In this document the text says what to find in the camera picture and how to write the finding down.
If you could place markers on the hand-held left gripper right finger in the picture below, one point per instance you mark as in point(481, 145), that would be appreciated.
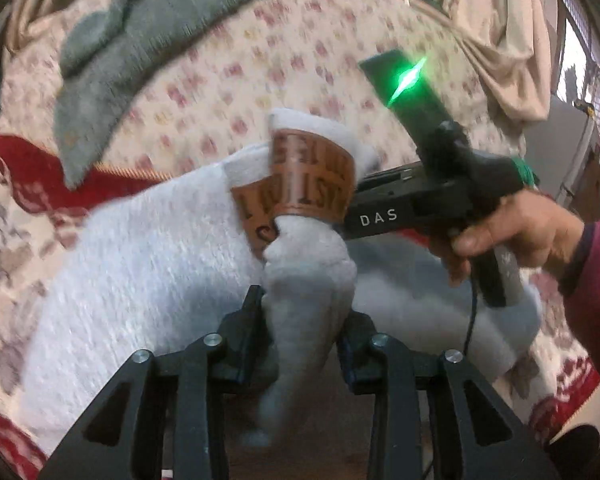
point(354, 355)

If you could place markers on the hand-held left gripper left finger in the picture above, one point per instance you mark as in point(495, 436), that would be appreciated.
point(245, 332)

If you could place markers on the light grey fleece pants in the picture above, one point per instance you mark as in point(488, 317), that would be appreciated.
point(155, 270)

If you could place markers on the person's right forearm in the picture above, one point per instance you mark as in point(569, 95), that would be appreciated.
point(597, 300)

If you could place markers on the person's right hand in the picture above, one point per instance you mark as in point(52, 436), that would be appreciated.
point(525, 230)

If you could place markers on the window with grille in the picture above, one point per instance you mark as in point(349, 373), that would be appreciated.
point(587, 25)

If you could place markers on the floral print quilt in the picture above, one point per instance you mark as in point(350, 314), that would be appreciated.
point(220, 75)

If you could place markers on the red and white floral blanket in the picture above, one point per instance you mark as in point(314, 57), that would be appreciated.
point(20, 230)

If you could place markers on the grey-green fleece garment with buttons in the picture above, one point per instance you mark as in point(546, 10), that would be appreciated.
point(145, 20)

